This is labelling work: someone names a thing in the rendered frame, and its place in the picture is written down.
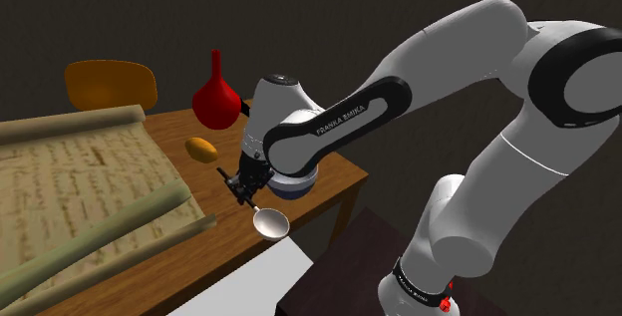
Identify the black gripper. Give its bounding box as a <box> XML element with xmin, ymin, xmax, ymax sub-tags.
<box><xmin>216</xmin><ymin>151</ymin><xmax>276</xmax><ymax>207</ymax></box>

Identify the silver spoon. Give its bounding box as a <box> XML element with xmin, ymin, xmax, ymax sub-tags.
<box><xmin>245</xmin><ymin>198</ymin><xmax>291</xmax><ymax>243</ymax></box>

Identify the orange oval fruit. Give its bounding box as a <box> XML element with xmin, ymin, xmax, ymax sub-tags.
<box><xmin>183</xmin><ymin>137</ymin><xmax>219</xmax><ymax>164</ymax></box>

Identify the brown wooden table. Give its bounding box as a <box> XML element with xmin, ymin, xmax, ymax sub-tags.
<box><xmin>37</xmin><ymin>98</ymin><xmax>370</xmax><ymax>316</ymax></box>

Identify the red round vase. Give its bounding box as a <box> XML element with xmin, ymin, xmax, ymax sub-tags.
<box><xmin>191</xmin><ymin>49</ymin><xmax>243</xmax><ymax>131</ymax></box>

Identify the dark robot stand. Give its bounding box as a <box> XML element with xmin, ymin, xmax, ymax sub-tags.
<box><xmin>274</xmin><ymin>206</ymin><xmax>512</xmax><ymax>316</ymax></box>

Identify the long green stalk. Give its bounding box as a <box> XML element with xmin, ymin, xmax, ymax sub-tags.
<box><xmin>0</xmin><ymin>178</ymin><xmax>193</xmax><ymax>298</ymax></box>

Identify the written paper scroll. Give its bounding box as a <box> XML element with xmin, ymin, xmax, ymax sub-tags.
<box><xmin>0</xmin><ymin>104</ymin><xmax>218</xmax><ymax>316</ymax></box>

